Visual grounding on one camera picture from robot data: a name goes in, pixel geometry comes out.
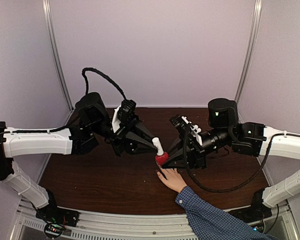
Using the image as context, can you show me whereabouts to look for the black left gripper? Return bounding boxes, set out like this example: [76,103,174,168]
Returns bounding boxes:
[90,113,163,158]

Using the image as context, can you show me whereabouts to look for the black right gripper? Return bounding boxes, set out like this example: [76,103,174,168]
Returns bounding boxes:
[158,127,233,170]

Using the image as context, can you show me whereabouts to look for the red nail polish bottle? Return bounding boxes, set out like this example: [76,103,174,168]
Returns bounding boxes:
[155,152,169,167]

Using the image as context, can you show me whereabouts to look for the white nail polish cap brush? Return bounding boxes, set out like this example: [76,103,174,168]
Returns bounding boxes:
[152,137,165,156]

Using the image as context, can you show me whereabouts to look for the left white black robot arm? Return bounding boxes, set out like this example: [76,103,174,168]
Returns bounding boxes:
[0,92,164,222]

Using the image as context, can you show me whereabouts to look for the blue checked shirt forearm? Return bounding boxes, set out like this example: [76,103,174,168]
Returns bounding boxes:
[175,186,276,240]

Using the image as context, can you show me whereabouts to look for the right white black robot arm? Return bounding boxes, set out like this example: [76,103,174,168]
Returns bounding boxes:
[156,98,300,221]

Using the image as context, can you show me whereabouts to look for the pale hand with long nails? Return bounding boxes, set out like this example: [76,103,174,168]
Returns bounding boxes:
[156,168,187,194]

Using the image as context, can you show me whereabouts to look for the round green circuit board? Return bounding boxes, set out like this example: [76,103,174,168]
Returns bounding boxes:
[43,223,66,239]

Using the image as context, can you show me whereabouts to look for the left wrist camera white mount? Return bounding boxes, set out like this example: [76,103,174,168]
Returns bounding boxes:
[110,99,137,133]

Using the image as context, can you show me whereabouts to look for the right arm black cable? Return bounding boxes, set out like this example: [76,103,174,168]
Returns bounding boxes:
[181,124,273,193]

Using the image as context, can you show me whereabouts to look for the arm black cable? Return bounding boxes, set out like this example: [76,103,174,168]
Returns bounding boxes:
[0,67,128,141]
[181,124,273,193]

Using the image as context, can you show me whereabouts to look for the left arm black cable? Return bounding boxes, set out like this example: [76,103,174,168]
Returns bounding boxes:
[0,67,128,141]

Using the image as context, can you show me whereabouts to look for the right aluminium corner post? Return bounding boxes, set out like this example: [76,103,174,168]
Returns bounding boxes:
[234,0,263,109]

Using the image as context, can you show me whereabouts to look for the aluminium corner post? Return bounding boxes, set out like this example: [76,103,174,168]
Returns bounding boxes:
[42,0,74,113]
[234,0,263,109]

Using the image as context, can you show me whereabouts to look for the left aluminium corner post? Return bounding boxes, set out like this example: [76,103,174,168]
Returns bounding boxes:
[42,0,74,113]

